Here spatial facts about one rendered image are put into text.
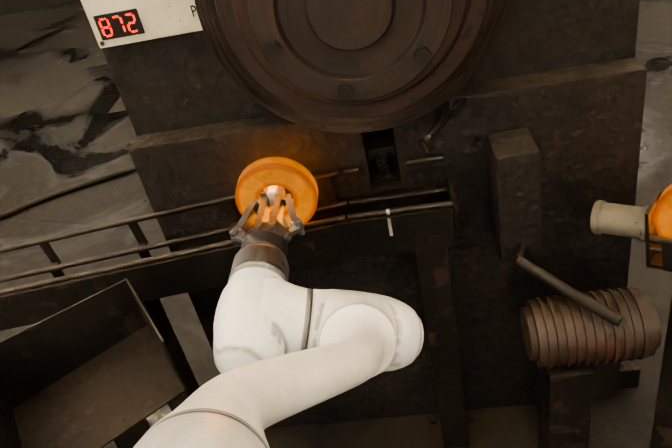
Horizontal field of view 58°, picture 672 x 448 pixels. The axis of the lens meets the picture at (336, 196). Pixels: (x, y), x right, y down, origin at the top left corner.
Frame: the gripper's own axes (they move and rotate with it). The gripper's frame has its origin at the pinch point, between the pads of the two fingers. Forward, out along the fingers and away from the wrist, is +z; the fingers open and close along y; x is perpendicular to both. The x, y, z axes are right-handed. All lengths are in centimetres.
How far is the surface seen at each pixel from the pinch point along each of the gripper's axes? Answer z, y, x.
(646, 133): 127, 122, -84
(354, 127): -2.5, 17.0, 11.5
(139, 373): -26.1, -25.2, -16.1
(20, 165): 190, -187, -86
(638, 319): -18, 60, -26
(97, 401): -30.6, -31.5, -16.5
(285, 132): 7.1, 3.2, 7.4
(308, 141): 7.0, 7.1, 4.8
